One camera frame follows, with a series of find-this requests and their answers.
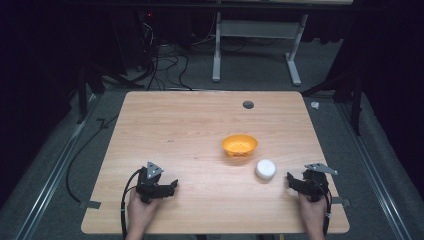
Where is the tangle of black floor cables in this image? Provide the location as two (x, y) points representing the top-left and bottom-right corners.
(134, 13), (218, 92)

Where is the black metal stand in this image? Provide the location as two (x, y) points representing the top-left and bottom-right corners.
(300, 63), (365, 137)
(75, 62), (145, 125)

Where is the person's right hand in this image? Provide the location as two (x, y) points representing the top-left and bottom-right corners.
(297, 192), (328, 234)

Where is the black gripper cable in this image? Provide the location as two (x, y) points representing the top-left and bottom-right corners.
(120, 167), (144, 240)
(320, 187), (333, 237)

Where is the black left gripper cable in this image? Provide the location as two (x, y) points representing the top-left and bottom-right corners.
(120, 167), (144, 240)

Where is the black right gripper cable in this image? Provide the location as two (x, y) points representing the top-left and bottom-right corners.
(320, 187), (333, 237)

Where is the person's left hand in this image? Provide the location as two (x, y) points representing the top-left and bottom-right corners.
(126, 189), (162, 235)

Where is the aluminium floor rail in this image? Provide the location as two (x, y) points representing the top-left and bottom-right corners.
(13, 93), (101, 240)
(335, 102), (413, 240)

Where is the white round cup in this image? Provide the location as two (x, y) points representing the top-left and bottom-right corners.
(254, 158), (277, 182)

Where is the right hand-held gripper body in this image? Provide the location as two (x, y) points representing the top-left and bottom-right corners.
(299, 162), (339, 203)

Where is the grey tape strip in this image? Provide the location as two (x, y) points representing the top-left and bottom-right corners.
(331, 196), (352, 208)
(79, 200), (102, 211)

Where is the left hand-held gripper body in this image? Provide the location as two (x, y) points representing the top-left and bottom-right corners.
(135, 161), (175, 205)

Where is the long black floor cable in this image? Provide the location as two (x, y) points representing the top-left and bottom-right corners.
(65, 114), (120, 204)

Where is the orange plastic bowl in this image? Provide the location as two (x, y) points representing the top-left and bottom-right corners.
(221, 133), (259, 159)

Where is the white metal desk frame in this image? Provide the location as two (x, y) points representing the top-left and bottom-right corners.
(211, 11), (310, 87)

